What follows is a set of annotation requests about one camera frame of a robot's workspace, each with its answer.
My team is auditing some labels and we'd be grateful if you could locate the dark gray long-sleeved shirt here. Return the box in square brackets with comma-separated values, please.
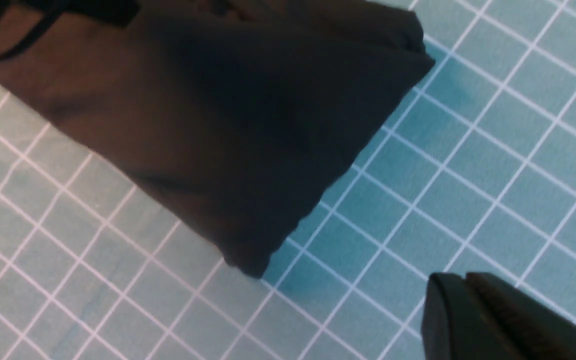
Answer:
[0, 0, 435, 280]

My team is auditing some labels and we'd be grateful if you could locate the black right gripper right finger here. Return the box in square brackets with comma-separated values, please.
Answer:
[465, 272, 576, 360]

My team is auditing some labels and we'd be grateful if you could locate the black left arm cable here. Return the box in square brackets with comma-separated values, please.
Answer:
[0, 0, 64, 63]

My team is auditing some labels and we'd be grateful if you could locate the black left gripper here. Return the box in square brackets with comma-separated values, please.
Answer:
[23, 0, 141, 28]

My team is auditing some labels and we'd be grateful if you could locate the green checkered tablecloth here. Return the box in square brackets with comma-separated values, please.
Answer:
[0, 0, 576, 360]

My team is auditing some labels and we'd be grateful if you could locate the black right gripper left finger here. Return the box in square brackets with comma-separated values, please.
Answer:
[421, 273, 524, 360]

